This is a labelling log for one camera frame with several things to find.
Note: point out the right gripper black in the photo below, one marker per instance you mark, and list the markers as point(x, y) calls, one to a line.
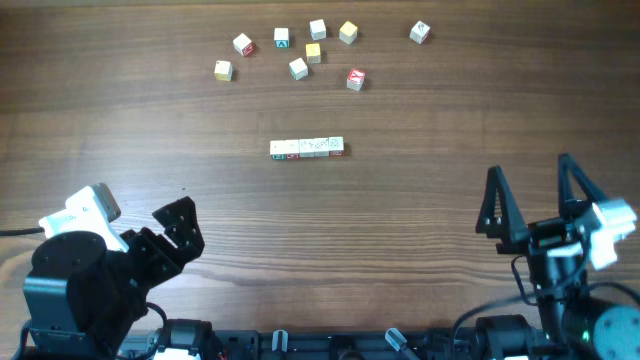
point(541, 232)

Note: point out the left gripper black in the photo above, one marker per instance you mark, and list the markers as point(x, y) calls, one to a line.
point(169, 262)

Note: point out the wooden block red trim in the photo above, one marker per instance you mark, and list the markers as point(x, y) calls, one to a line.
point(278, 149)

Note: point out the wooden block red bottom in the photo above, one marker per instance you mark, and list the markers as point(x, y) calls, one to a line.
point(292, 149)

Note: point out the wooden block red picture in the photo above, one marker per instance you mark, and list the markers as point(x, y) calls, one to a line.
point(307, 148)

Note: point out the wooden block picture top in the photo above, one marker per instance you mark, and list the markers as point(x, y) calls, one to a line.
point(321, 147)

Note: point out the wooden block red edge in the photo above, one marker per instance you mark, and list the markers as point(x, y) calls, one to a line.
point(336, 146)

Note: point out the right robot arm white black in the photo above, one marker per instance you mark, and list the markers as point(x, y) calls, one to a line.
point(559, 318)

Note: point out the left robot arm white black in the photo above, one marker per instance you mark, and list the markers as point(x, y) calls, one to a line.
point(83, 298)

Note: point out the wooden block yellow side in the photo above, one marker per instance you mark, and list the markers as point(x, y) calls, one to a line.
point(223, 70)

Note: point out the wooden block red side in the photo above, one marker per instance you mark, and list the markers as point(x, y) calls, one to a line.
point(243, 45)

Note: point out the wooden block green trim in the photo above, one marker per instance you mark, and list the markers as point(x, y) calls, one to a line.
point(298, 69)

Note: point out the wooden block green letter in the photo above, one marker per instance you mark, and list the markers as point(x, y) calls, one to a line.
point(282, 37)

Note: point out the small yellow letter block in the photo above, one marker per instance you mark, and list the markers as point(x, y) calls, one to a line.
point(313, 53)

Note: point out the wooden block red Y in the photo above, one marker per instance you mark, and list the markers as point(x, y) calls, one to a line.
point(355, 79)

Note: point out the plain wooden block top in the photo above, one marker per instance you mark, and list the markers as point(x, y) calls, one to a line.
point(318, 29)

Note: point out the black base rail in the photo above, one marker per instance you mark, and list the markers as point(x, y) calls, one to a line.
point(280, 344)

